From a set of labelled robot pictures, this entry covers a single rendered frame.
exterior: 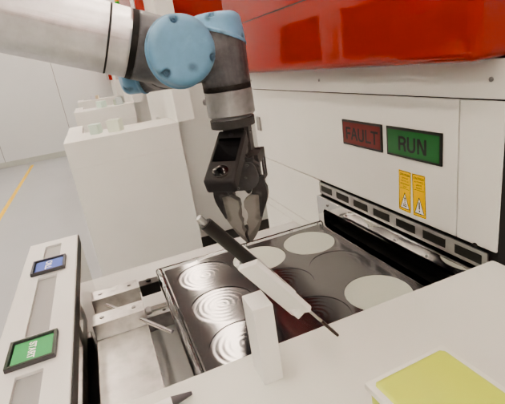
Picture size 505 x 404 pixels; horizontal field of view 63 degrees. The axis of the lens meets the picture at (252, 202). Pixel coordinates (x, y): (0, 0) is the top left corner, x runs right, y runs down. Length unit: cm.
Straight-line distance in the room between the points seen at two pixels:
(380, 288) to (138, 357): 37
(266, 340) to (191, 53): 30
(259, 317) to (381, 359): 14
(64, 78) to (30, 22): 800
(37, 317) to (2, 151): 804
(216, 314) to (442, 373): 39
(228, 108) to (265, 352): 37
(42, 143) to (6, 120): 68
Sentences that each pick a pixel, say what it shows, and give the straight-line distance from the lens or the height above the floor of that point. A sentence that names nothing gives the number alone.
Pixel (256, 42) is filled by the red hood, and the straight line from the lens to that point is 102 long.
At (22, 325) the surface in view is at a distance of 67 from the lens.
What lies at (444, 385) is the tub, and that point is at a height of 103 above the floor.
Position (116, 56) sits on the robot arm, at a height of 128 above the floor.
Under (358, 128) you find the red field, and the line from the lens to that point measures 78.
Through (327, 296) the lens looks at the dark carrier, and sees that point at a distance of 66.
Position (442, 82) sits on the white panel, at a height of 119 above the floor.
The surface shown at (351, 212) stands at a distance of 85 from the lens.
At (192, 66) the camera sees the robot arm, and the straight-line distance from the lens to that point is 46.
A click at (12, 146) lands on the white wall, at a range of 864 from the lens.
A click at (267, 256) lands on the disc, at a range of 79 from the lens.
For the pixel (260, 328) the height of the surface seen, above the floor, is 103.
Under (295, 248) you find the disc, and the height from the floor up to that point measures 90.
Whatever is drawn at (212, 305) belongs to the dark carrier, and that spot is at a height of 90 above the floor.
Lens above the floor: 126
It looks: 19 degrees down
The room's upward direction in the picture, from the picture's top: 9 degrees counter-clockwise
